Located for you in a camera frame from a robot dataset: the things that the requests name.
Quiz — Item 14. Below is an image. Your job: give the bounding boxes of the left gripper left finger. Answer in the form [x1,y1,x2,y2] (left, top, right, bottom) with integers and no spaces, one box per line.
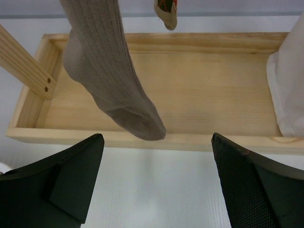
[0,134,105,228]

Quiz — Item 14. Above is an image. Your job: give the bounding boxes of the wooden clothes rack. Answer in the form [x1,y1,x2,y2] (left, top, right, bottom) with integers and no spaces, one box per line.
[0,28,304,154]

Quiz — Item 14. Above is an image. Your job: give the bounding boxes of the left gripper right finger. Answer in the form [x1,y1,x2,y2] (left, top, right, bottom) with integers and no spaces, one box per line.
[211,133,304,228]

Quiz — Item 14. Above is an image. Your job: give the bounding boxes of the clear plastic bag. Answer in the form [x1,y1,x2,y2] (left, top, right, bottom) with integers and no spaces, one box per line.
[266,15,304,137]

